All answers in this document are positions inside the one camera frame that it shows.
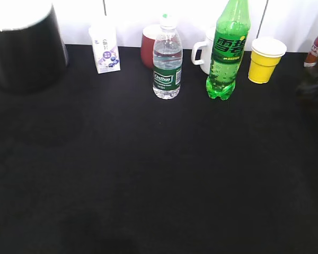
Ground black mug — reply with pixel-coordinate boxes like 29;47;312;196
0;1;66;93

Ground yellow paper cup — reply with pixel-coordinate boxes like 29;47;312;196
248;37;287;84

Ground green sprite bottle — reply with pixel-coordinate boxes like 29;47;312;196
206;0;251;101

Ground clear water bottle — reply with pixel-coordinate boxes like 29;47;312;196
153;13;183;99

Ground white mug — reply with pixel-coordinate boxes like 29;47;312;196
191;26;216;75

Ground red mug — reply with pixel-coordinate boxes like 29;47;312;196
140;24;161;69

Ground blueberry milk carton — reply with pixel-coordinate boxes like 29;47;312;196
89;16;120;74

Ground grey mug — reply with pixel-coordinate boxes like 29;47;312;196
63;44;69;67

